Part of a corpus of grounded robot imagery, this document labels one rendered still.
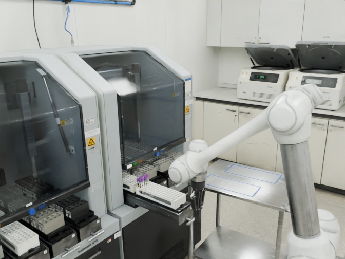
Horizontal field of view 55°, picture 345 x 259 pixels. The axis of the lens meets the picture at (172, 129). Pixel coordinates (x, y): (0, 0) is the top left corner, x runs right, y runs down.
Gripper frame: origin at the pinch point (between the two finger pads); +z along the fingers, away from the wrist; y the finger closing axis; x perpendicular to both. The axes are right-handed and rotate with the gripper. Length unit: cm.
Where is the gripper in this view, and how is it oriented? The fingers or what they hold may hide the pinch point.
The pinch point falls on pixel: (197, 214)
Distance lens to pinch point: 182.1
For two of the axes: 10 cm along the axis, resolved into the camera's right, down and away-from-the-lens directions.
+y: -6.2, 2.4, -7.5
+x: 7.9, 1.8, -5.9
